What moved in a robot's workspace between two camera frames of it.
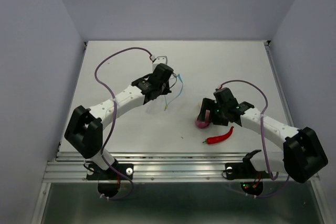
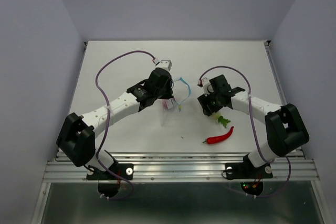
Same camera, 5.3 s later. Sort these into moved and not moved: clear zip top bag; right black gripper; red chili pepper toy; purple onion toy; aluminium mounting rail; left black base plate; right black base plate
Moved: purple onion toy; right black gripper; clear zip top bag
Not moved: right black base plate; left black base plate; red chili pepper toy; aluminium mounting rail
